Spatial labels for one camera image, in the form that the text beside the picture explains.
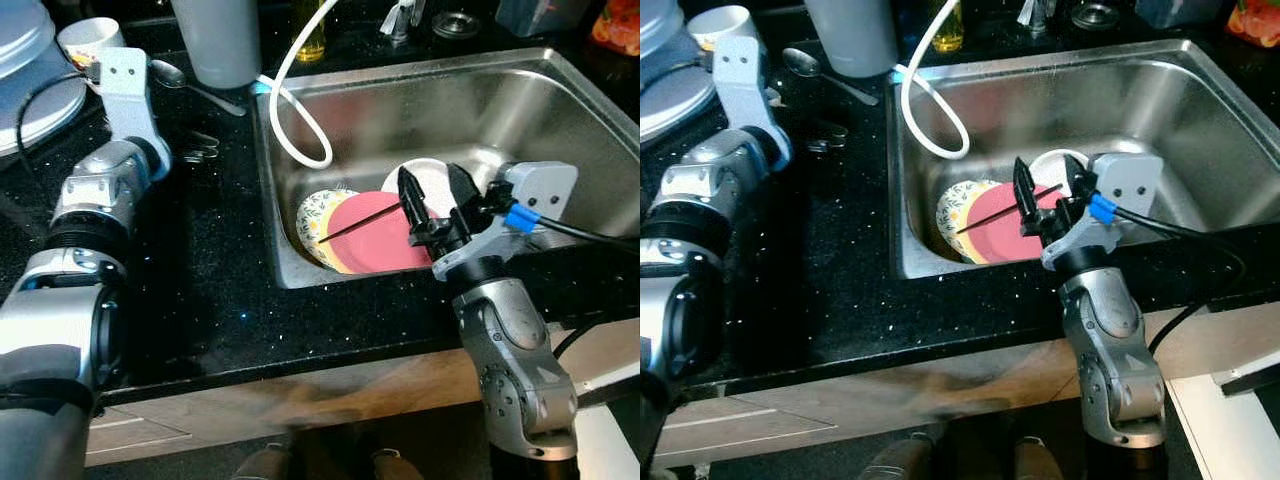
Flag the dark container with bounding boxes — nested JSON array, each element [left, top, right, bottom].
[[494, 0, 578, 40], [1134, 0, 1228, 30]]

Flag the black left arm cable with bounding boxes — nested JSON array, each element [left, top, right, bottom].
[[14, 70, 103, 206]]

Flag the metal spoon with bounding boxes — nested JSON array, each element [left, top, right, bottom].
[[149, 59, 248, 119], [781, 46, 882, 108]]

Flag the black chopstick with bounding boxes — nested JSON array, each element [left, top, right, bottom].
[[956, 185, 1067, 235], [319, 197, 409, 245]]

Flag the white patterned mug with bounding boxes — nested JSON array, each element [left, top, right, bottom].
[[56, 16, 128, 73], [687, 4, 753, 53]]

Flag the robot leg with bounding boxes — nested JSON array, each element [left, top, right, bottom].
[[858, 434, 933, 480], [231, 444, 293, 480], [371, 449, 428, 480], [1013, 436, 1068, 480]]

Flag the robot right leg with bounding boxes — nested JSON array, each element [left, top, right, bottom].
[[371, 449, 428, 480], [1013, 436, 1068, 480]]

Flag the dark metal cutlery piece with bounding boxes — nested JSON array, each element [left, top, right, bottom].
[[183, 129, 223, 164], [803, 119, 853, 154]]

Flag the pink plate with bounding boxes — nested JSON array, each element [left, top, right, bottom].
[[965, 183, 1067, 264], [325, 190, 437, 274]]

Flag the beige cabinet front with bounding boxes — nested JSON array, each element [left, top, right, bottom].
[[84, 318, 641, 468], [655, 305, 1280, 471]]

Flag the robot left leg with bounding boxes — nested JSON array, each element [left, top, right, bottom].
[[858, 434, 933, 480], [231, 444, 293, 480]]

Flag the white hose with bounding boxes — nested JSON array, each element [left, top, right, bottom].
[[899, 0, 973, 162], [267, 0, 343, 170]]

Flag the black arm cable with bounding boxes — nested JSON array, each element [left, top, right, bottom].
[[1108, 204, 1251, 356], [14, 70, 103, 206], [520, 213, 641, 363]]

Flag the tall grey cup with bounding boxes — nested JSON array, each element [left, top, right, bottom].
[[170, 0, 264, 90], [804, 0, 899, 80]]

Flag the round metal sink strainer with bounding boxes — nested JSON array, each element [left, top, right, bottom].
[[431, 9, 484, 42], [1069, 2, 1122, 32]]

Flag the stainless steel sink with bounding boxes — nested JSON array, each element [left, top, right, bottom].
[[888, 38, 1280, 282], [253, 46, 641, 292]]

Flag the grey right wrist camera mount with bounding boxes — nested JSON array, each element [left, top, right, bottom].
[[1040, 152, 1166, 273], [433, 160, 580, 282]]

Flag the metal faucet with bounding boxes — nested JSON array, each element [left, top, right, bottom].
[[379, 0, 428, 47], [1016, 0, 1063, 37]]

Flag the orange red package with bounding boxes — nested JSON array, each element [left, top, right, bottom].
[[589, 0, 641, 57], [1224, 0, 1280, 50]]

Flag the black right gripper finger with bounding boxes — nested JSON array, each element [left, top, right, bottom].
[[1011, 156, 1042, 230], [397, 165, 432, 237], [447, 162, 484, 217], [1064, 154, 1097, 202]]

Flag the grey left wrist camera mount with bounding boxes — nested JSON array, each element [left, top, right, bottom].
[[95, 47, 163, 151], [712, 35, 779, 141]]

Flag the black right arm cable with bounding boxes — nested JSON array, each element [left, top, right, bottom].
[[1108, 204, 1251, 356], [520, 213, 641, 363]]

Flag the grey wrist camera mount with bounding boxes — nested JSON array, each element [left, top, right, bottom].
[[95, 47, 163, 151], [1040, 152, 1166, 273], [433, 160, 580, 282], [712, 35, 779, 141]]

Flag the yellow oil bottle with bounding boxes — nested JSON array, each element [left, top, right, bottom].
[[929, 0, 967, 55], [294, 0, 329, 64]]

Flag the yellow floral plate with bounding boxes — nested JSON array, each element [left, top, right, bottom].
[[935, 179, 1003, 264], [296, 187, 363, 272]]

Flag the white appliance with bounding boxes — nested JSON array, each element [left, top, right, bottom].
[[1163, 330, 1280, 480], [573, 398, 641, 480]]

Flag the white stacked bowl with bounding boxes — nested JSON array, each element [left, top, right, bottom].
[[0, 0, 57, 81], [640, 0, 687, 61]]

